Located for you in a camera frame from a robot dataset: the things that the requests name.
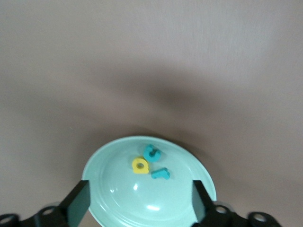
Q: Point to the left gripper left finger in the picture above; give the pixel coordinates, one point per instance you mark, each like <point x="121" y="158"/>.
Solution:
<point x="71" y="208"/>

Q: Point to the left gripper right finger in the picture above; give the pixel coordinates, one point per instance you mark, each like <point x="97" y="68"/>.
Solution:
<point x="210" y="212"/>

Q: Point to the teal foam letter t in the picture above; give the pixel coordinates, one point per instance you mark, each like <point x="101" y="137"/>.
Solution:
<point x="158" y="174"/>

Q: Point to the yellow foam letter a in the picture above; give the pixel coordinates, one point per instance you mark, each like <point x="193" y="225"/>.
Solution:
<point x="136" y="169"/>

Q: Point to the teal foam letter c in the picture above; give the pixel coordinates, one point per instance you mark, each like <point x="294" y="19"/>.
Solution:
<point x="148" y="156"/>

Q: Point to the green round plate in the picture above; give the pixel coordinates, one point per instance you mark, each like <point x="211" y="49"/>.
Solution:
<point x="142" y="201"/>

